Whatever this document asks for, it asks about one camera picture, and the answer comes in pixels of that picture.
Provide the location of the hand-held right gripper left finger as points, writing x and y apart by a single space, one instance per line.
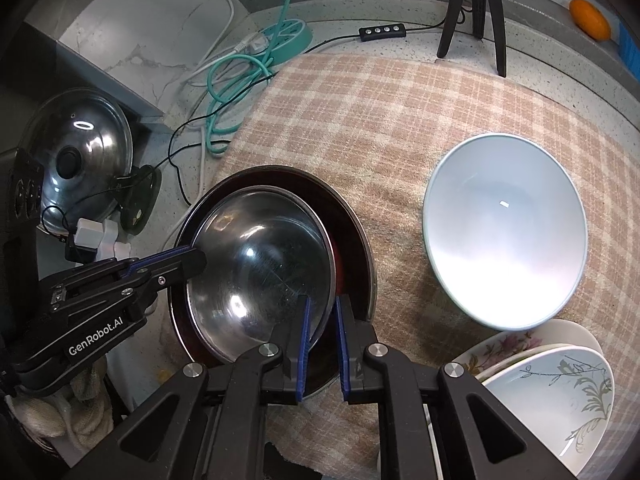
301 355

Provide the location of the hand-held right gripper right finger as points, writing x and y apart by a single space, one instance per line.
343 350

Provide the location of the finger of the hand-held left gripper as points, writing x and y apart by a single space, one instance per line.
175 265

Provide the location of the red steel bowl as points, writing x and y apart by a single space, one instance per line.
260 260

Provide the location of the large steel bowl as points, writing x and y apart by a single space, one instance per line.
347 220

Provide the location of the pink floral deep plate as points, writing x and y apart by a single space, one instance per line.
500 347

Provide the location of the white oval plate leaf print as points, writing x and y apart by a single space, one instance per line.
540 400

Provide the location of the white plate with floral rim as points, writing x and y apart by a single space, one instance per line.
565 330

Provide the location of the person's left hand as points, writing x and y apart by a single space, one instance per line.
55 410

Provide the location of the white plug adapter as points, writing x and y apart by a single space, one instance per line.
105 237

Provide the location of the black plastic object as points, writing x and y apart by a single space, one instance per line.
142 195

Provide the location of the steel pot lid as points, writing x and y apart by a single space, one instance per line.
95 145

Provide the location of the light blue bowl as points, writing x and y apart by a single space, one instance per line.
505 230

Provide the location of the beige checkered cloth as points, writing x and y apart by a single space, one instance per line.
375 135

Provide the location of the teal power strip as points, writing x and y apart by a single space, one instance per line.
285 37

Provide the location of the black inline remote control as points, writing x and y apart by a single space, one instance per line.
382 32

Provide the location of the black tripod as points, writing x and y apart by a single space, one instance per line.
495 20

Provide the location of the orange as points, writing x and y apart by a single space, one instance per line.
590 19

